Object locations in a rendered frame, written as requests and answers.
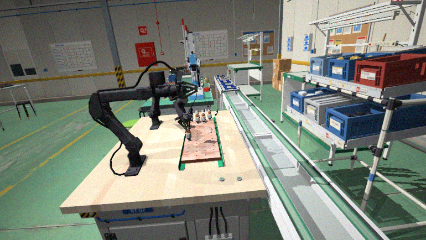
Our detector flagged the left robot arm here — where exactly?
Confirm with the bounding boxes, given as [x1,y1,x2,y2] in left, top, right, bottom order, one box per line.
[149,95,194,130]

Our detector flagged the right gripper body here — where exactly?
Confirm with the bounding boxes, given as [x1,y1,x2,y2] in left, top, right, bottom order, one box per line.
[165,70,183,99]

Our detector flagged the pink perforated board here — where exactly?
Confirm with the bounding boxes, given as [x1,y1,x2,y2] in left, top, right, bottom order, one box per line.
[181,119,221,164]

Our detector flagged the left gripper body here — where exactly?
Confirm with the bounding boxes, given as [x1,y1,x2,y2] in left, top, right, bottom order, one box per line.
[175,107,193,122]

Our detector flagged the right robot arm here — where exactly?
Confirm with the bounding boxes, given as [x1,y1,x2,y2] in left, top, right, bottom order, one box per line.
[89,71,167,177]

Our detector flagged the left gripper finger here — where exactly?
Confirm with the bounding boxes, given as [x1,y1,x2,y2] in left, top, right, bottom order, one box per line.
[185,118,191,128]
[178,119,187,131]

